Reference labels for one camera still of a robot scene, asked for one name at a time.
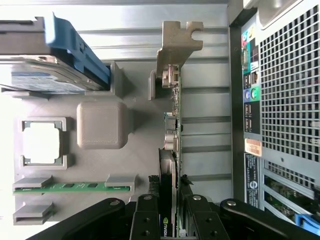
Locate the black open PC case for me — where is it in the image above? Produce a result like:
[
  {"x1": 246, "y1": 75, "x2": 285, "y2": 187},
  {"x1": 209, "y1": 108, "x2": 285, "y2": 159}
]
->
[{"x1": 227, "y1": 0, "x2": 320, "y2": 227}]

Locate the grey plastic parts rack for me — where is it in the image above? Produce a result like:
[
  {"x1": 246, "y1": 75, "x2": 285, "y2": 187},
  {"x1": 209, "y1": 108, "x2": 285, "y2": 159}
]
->
[{"x1": 0, "y1": 59, "x2": 163, "y2": 227}]

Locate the silver CPU chip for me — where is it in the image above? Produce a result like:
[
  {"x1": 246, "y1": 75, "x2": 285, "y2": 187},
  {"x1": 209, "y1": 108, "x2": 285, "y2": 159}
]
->
[{"x1": 22, "y1": 120, "x2": 63, "y2": 165}]

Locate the green RAM stick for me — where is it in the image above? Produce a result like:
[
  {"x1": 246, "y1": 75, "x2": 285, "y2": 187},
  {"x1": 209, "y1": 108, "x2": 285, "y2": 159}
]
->
[{"x1": 12, "y1": 182, "x2": 132, "y2": 194}]

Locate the hard disk in blue caddy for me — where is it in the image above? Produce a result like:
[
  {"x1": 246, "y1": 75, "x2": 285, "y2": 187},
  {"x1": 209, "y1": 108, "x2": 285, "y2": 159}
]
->
[{"x1": 0, "y1": 12, "x2": 111, "y2": 95}]

